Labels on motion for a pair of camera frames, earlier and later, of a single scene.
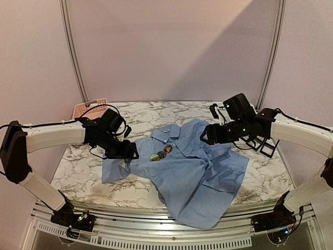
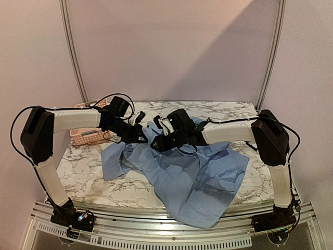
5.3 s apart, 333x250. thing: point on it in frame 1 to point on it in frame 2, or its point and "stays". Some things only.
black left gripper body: x=114 y=150 to x=129 y=136
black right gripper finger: x=209 y=131 to x=155 y=144
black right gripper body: x=213 y=133 to x=164 y=142
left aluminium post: x=71 y=50 stays
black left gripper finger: x=133 y=149 to x=141 y=138
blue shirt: x=196 y=178 stays
